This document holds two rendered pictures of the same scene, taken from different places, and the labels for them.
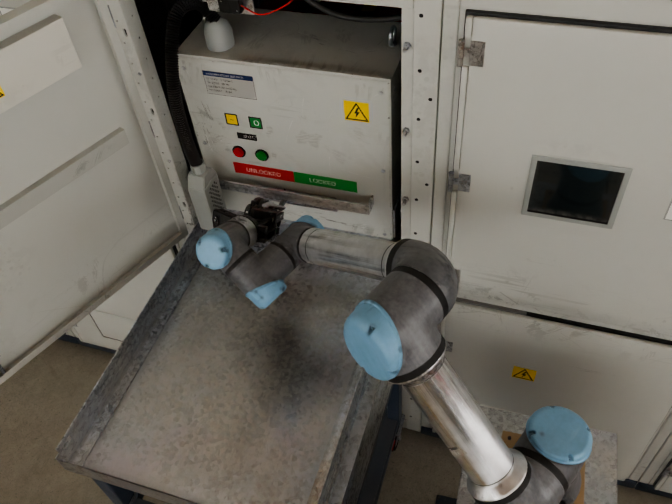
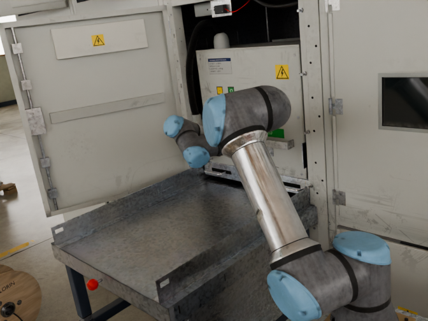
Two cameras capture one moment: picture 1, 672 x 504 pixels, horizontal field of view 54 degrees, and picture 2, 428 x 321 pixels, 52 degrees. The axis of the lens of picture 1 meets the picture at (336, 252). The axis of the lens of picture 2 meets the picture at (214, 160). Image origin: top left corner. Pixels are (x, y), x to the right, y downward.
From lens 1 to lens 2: 86 cm
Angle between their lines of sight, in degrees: 36
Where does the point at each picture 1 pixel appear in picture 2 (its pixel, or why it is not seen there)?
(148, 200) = (171, 146)
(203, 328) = (169, 210)
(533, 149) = (378, 68)
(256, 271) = (192, 139)
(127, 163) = (162, 116)
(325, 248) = not seen: hidden behind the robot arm
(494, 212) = (361, 130)
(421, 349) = (241, 120)
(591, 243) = not seen: outside the picture
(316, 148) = not seen: hidden behind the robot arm
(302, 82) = (254, 56)
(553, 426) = (355, 237)
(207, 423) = (139, 244)
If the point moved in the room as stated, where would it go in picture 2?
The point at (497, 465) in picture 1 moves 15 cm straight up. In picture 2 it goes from (287, 230) to (282, 162)
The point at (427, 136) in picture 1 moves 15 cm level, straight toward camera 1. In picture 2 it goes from (316, 75) to (297, 84)
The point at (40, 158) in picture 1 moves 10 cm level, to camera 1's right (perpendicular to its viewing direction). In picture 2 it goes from (114, 90) to (136, 88)
